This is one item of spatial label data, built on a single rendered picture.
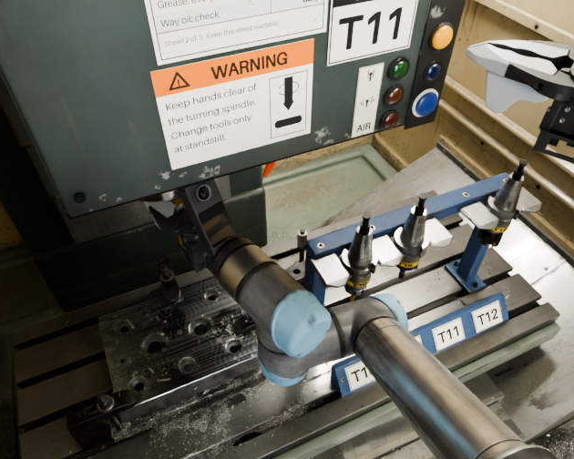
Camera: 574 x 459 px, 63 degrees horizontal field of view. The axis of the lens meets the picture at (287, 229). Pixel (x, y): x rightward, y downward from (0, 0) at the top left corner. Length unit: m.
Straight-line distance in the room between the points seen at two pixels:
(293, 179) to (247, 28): 1.56
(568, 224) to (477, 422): 1.04
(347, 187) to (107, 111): 1.59
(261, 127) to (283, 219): 1.32
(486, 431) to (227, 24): 0.43
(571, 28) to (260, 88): 1.00
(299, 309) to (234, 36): 0.31
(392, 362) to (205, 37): 0.41
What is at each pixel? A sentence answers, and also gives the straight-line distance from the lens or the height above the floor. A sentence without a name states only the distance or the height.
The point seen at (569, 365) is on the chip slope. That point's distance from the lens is 1.42.
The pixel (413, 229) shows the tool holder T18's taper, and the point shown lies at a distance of 0.85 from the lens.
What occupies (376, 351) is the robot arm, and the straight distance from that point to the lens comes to 0.63.
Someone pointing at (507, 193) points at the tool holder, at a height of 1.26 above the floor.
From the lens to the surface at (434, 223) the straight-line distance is 0.94.
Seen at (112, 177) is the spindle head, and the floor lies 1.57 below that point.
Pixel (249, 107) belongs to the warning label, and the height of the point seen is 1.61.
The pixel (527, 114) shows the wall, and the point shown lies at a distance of 1.48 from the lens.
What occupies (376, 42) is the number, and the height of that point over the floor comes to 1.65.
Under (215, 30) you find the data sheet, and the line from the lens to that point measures 0.44.
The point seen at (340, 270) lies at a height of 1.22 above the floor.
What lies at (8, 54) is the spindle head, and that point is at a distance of 0.42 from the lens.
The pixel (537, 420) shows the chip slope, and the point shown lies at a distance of 1.38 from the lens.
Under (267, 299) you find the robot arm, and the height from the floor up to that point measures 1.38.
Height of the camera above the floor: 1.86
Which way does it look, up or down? 46 degrees down
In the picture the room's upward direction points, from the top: straight up
